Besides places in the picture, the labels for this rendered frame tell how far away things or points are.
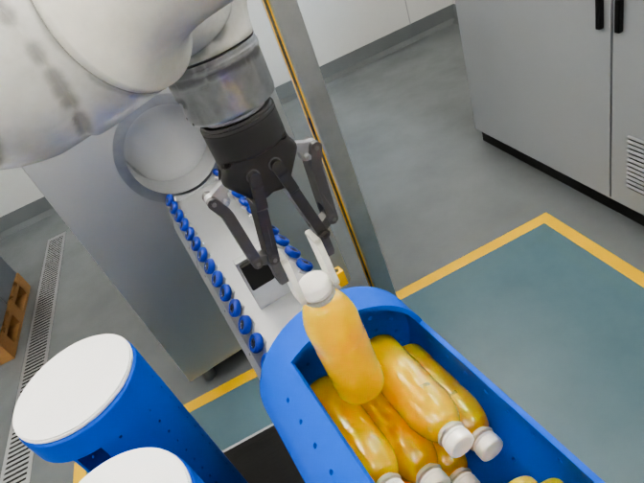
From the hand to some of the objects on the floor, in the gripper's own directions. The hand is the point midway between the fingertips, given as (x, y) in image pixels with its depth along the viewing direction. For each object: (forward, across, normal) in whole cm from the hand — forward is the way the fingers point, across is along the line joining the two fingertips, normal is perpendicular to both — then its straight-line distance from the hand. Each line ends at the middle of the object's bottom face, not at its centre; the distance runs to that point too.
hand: (307, 267), depth 59 cm
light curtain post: (+136, -34, -73) cm, 158 cm away
